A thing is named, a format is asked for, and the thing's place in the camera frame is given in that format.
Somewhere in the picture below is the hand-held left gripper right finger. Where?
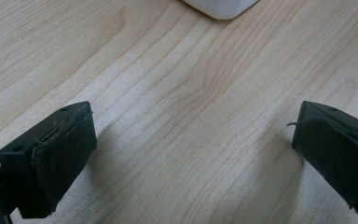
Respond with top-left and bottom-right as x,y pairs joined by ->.
287,100 -> 358,218

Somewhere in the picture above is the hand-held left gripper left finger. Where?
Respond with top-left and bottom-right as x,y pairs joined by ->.
0,101 -> 98,219

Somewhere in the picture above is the white container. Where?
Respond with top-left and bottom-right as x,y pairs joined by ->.
182,0 -> 260,21

